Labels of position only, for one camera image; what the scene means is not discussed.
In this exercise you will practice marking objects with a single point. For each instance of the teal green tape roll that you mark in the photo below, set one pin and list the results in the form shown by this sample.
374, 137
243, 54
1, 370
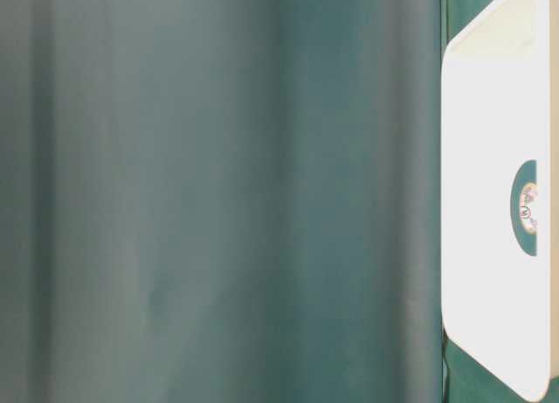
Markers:
524, 195

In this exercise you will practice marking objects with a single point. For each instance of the white plastic tray case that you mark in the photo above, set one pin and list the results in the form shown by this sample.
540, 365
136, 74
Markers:
493, 193

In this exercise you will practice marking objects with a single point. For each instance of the green backdrop curtain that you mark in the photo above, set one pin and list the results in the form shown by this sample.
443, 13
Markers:
220, 201

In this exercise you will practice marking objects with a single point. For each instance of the green table cloth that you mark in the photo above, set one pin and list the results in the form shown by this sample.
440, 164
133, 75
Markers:
454, 27

